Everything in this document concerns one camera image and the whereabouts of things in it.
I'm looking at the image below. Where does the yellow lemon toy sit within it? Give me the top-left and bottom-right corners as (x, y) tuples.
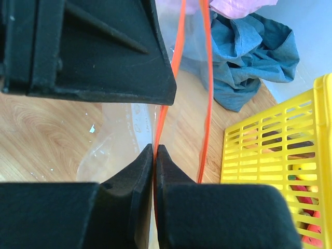
(292, 162), (317, 181)

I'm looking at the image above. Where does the clear orange zip top bag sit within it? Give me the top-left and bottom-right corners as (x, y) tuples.
(76, 0), (215, 249)

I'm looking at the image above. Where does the chocolate eclair toy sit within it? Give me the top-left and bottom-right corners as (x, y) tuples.
(243, 129), (315, 160)

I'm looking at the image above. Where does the pink t-shirt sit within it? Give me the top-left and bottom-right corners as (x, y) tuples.
(185, 0), (279, 20)

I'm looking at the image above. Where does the yellow plastic shopping basket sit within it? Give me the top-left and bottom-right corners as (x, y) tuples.
(220, 74), (331, 248)

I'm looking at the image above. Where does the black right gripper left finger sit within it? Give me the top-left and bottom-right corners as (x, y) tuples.
(1, 145), (153, 248)

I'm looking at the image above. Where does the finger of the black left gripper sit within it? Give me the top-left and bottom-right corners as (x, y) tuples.
(1, 0), (176, 105)

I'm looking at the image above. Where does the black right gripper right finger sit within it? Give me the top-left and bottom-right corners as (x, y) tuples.
(156, 145), (302, 248)

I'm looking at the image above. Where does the blue crumpled cloth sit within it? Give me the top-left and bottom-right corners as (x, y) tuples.
(178, 10), (301, 113)

